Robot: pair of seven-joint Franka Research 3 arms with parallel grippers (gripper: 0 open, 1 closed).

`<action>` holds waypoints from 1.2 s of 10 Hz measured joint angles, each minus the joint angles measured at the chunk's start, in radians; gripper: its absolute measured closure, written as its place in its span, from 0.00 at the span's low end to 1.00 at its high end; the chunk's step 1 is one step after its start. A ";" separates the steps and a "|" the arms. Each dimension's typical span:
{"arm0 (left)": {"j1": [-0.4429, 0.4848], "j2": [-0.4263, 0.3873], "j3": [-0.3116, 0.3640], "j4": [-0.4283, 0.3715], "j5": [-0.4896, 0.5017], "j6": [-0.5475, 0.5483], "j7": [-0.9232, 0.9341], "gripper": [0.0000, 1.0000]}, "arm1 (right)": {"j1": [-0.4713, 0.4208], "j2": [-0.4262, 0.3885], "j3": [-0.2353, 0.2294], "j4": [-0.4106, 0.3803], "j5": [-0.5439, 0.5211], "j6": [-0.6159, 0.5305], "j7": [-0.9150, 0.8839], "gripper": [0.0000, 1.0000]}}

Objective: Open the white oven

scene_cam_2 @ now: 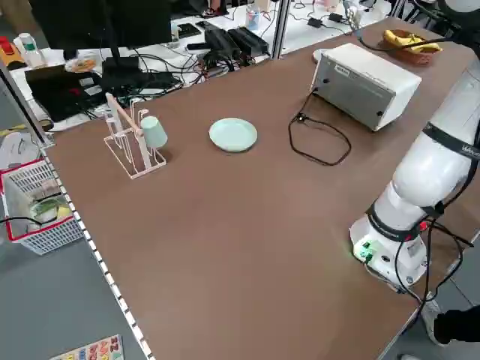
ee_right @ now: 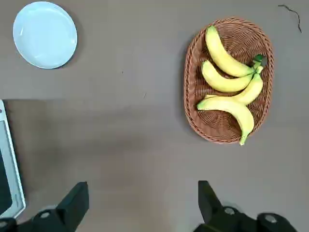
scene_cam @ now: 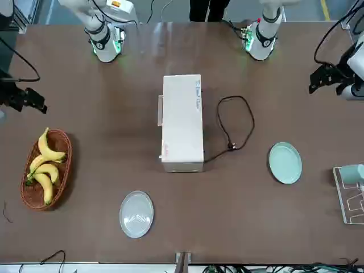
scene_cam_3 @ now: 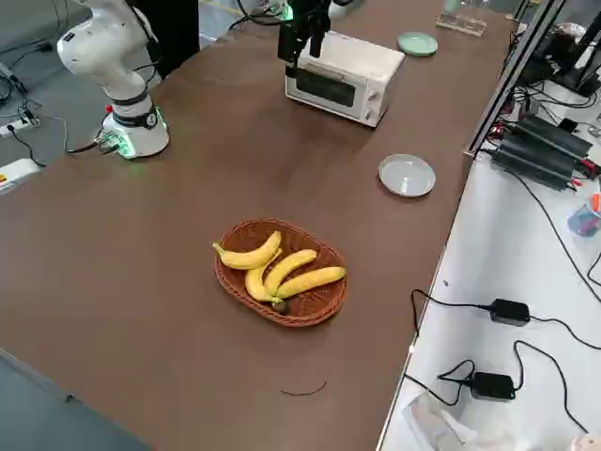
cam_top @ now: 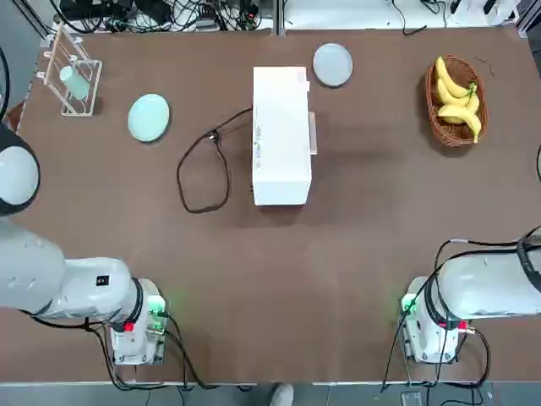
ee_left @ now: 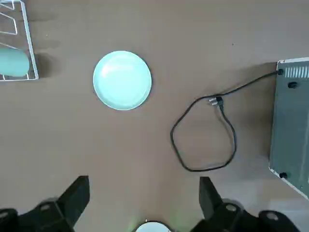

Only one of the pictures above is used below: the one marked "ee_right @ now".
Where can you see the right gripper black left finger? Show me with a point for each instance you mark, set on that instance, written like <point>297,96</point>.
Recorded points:
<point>70,205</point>

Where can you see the oval brown wicker basket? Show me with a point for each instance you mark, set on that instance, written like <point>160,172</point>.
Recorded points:
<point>224,125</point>

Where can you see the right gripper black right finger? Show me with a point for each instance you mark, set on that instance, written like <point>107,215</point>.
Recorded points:
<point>212,210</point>

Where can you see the round pale blue plate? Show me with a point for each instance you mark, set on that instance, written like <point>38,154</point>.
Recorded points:
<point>45,35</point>

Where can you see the yellow banana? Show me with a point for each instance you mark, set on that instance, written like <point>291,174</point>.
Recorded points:
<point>231,107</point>
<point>252,91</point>
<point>220,54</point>
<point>222,83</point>

